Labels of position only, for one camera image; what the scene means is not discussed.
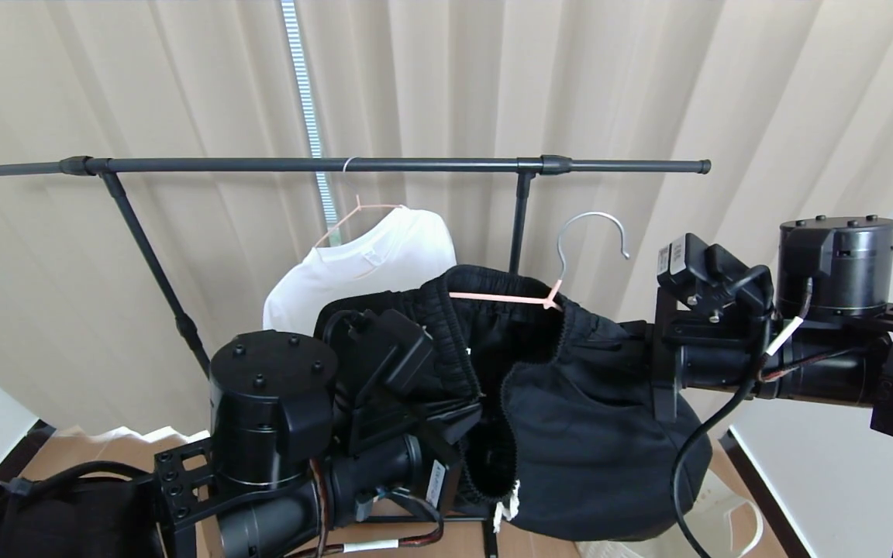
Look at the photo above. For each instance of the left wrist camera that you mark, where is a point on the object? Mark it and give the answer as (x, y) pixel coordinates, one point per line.
(384, 364)

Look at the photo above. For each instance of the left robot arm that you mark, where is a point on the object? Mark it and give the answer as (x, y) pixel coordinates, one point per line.
(268, 403)

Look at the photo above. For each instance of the pink clothes hanger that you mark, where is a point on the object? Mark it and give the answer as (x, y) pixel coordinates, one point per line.
(493, 297)
(336, 229)

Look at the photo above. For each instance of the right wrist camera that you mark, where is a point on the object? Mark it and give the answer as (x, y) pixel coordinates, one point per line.
(702, 271)

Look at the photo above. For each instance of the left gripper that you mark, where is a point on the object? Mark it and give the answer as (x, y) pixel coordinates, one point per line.
(384, 480)

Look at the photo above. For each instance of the white printed t-shirt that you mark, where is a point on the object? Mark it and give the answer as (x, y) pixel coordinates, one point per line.
(369, 271)

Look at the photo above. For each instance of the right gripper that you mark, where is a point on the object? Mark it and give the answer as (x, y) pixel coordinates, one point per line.
(725, 360)

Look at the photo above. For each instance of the beige curtain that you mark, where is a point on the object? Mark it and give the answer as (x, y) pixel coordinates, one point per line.
(648, 77)

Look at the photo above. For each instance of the black garment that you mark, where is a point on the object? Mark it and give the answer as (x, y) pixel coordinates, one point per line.
(594, 434)

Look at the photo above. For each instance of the white laundry basket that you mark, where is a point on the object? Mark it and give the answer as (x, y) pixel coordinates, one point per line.
(725, 511)

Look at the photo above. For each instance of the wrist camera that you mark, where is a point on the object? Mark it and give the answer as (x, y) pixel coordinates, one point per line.
(702, 271)
(384, 364)

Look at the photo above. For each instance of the black clothes rack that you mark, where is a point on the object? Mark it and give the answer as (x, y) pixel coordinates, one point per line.
(222, 164)

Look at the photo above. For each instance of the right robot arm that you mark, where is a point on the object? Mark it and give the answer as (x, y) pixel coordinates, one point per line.
(834, 263)

